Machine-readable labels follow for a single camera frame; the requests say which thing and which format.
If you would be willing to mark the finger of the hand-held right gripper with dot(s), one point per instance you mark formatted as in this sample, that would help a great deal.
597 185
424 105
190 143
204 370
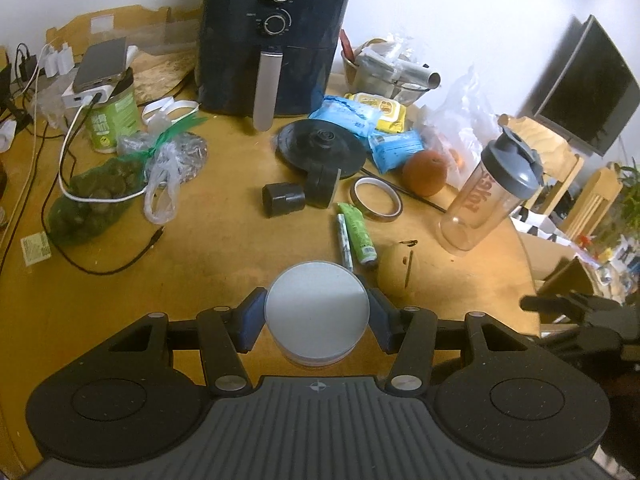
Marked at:
555 302

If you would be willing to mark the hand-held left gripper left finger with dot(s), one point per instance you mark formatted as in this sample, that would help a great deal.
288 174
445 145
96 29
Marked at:
252 322

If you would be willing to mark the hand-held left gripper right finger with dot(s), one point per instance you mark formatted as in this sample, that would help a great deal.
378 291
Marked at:
382 324

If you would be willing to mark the white round jar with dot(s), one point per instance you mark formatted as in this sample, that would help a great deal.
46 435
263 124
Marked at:
316 307

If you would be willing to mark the green tube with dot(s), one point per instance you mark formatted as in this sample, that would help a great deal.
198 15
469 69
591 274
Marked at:
357 232

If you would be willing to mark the black roll with grey face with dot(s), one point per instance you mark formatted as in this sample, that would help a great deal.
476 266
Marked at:
321 187

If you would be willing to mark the cardboard box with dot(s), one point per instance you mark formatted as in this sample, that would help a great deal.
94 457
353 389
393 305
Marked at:
545 255

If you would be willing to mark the white pen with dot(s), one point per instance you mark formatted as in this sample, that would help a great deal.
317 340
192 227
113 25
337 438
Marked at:
345 245

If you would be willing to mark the small black ribbed cylinder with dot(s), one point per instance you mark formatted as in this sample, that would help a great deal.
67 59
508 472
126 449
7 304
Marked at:
283 200

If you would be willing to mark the green plant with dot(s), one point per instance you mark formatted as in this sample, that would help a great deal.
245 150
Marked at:
631 192

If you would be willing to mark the clear shaker bottle grey lid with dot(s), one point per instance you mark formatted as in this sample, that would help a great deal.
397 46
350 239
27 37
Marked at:
482 195

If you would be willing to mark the thin black stick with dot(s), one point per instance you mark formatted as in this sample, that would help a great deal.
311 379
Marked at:
420 199

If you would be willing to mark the orange fruit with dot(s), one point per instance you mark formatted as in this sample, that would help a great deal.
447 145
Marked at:
424 172

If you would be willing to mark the small clear plastic bag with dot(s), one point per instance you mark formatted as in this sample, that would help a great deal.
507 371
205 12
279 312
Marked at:
162 187

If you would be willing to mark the small blue wipes packet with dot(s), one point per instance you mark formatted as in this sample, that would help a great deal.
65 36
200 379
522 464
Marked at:
392 147

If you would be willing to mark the black round disc base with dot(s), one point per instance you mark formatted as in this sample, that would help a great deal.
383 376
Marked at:
300 147

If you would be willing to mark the green mesh bag of nuts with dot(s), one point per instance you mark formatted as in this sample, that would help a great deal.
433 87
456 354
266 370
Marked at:
87 205

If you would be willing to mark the black monitor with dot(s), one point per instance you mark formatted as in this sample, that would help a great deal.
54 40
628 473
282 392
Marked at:
582 95

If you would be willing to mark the large blue wipes packet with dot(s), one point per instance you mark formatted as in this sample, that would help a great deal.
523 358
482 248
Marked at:
342 112

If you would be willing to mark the yellow wipes packet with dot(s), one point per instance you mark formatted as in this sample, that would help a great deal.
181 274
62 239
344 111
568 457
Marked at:
385 107

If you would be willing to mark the large clear plastic bag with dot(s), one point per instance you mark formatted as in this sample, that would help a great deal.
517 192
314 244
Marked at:
465 105

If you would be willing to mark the small paper label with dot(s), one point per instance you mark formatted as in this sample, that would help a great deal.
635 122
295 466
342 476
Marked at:
35 247

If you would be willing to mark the green can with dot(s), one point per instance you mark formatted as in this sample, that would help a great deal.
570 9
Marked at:
112 122

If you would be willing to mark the foil roll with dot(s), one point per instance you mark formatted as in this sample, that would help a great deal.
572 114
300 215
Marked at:
420 74

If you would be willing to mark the bowl of assorted packets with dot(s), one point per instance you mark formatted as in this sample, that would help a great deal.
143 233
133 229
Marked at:
372 67

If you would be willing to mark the dark blue air fryer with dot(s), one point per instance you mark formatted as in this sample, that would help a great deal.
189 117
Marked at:
240 60

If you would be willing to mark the torn cardboard sheet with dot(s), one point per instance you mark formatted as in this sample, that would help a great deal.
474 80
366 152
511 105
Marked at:
155 67

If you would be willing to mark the white charger box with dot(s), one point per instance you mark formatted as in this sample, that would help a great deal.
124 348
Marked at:
82 96

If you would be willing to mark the grey power bank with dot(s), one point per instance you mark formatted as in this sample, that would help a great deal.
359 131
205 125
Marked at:
102 62

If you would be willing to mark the white plug adapters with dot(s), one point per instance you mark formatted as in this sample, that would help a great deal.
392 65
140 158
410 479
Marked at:
59 59

